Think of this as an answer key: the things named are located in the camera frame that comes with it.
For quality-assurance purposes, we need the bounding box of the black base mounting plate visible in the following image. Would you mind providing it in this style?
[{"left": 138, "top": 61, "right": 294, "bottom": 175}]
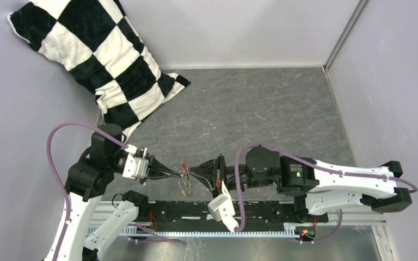
[{"left": 134, "top": 201, "right": 329, "bottom": 232}]

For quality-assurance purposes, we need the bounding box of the black white checkered cloth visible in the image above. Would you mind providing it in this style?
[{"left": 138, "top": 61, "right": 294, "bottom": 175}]
[{"left": 8, "top": 0, "right": 190, "bottom": 136}]

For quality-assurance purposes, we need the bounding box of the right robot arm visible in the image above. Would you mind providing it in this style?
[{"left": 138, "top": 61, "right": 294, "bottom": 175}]
[{"left": 189, "top": 145, "right": 416, "bottom": 222}]

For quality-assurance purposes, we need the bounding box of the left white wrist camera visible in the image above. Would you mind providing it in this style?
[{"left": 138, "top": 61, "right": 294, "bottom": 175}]
[{"left": 122, "top": 145, "right": 149, "bottom": 181}]

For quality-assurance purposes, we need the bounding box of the corner aluminium profile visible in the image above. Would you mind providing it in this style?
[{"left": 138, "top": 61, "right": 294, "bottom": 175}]
[{"left": 323, "top": 0, "right": 370, "bottom": 73}]

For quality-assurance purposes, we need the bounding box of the aluminium frame rail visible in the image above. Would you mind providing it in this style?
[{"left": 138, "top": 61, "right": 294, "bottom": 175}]
[{"left": 90, "top": 201, "right": 387, "bottom": 226}]

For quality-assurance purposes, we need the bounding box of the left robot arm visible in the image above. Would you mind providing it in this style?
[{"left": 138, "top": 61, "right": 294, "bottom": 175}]
[{"left": 45, "top": 122, "right": 178, "bottom": 260}]

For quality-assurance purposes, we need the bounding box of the keyring loop with red tag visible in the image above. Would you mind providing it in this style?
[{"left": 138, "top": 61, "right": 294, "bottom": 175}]
[{"left": 179, "top": 162, "right": 193, "bottom": 197}]

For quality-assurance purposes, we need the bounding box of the toothed cable duct strip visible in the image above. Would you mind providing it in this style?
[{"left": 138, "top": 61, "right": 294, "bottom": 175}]
[{"left": 86, "top": 223, "right": 316, "bottom": 239}]

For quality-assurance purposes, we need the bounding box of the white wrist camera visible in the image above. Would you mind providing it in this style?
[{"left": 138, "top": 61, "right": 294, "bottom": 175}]
[
  {"left": 208, "top": 182, "right": 239, "bottom": 233},
  {"left": 122, "top": 145, "right": 149, "bottom": 181}
]

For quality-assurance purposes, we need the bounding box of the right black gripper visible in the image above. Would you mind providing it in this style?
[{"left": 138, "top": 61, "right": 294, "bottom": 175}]
[{"left": 188, "top": 154, "right": 273, "bottom": 198}]

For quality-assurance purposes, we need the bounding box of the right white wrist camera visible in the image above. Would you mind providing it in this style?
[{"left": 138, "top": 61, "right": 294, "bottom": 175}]
[{"left": 208, "top": 182, "right": 239, "bottom": 233}]

